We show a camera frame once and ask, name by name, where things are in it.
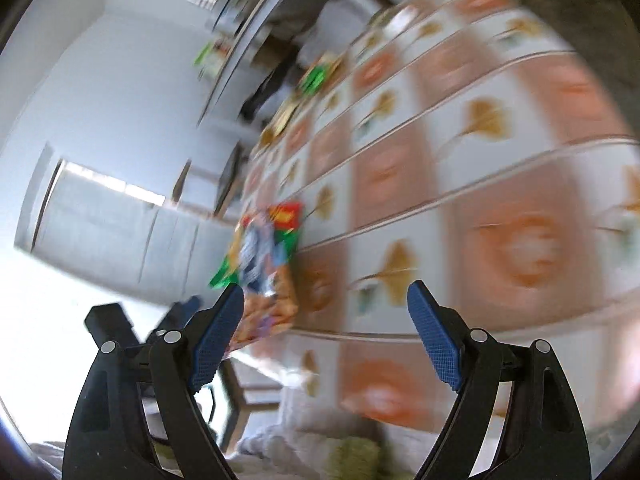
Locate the white side table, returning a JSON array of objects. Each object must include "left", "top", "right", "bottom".
[{"left": 197, "top": 0, "right": 391, "bottom": 126}]

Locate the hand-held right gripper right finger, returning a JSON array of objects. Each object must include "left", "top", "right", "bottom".
[{"left": 406, "top": 280, "right": 593, "bottom": 480}]

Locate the green and yellow packet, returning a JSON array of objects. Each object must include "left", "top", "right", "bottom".
[{"left": 195, "top": 40, "right": 228, "bottom": 71}]

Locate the wooden chair with black seat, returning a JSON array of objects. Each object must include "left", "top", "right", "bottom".
[{"left": 172, "top": 142, "right": 248, "bottom": 218}]

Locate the black cloth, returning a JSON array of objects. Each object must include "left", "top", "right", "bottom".
[{"left": 240, "top": 65, "right": 296, "bottom": 121}]

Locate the white towel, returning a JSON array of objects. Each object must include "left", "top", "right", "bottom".
[{"left": 235, "top": 425, "right": 436, "bottom": 480}]

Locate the orange and purple snack bag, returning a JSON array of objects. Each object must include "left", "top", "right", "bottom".
[{"left": 209, "top": 201, "right": 305, "bottom": 358}]

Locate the metal pot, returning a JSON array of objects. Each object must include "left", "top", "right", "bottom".
[{"left": 212, "top": 0, "right": 251, "bottom": 36}]

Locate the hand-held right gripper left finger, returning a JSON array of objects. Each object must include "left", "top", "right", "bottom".
[{"left": 62, "top": 282, "right": 246, "bottom": 480}]

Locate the tile patterned tablecloth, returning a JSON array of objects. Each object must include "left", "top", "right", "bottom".
[{"left": 240, "top": 0, "right": 640, "bottom": 433}]

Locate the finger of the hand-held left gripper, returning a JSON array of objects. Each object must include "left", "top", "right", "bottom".
[{"left": 156, "top": 296, "right": 202, "bottom": 333}]

